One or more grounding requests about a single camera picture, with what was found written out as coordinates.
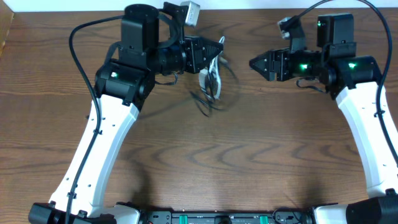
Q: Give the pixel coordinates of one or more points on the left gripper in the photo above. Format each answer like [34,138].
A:
[193,55]

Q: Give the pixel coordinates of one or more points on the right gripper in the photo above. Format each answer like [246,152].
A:
[279,65]

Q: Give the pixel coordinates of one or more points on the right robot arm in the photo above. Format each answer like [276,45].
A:
[354,83]

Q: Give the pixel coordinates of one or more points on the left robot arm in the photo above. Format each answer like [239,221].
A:
[152,42]

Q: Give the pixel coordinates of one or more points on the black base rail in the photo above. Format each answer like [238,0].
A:
[280,216]

